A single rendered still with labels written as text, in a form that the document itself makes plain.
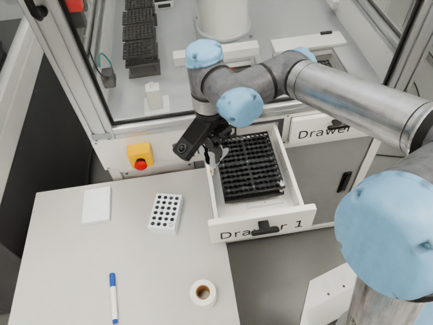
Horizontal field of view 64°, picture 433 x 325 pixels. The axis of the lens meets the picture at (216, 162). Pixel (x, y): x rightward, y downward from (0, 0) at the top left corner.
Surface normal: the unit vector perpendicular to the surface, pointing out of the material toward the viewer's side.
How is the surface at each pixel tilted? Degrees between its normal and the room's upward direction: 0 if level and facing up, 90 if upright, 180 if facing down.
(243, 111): 89
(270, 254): 0
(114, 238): 0
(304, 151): 90
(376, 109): 53
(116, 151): 90
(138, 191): 0
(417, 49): 90
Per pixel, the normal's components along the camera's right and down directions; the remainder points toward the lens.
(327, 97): -0.87, 0.07
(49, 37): 0.15, 0.77
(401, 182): -0.29, -0.80
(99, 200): -0.06, -0.61
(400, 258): -0.87, 0.34
